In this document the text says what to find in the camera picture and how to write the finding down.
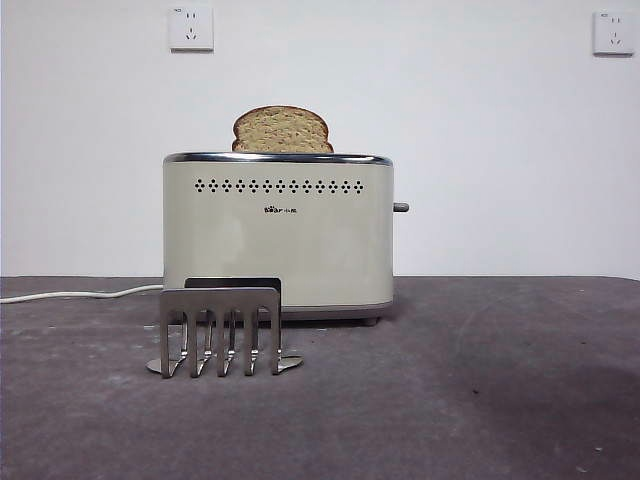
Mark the grey toaster lever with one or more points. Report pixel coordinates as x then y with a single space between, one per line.
401 207

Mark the brown bread slice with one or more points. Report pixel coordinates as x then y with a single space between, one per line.
282 131

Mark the cream and chrome toaster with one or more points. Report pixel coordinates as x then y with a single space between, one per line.
280 250

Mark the white wall socket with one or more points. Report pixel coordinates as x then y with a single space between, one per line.
191 29
614 33

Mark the silver metal toast rack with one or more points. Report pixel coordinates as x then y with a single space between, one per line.
220 299

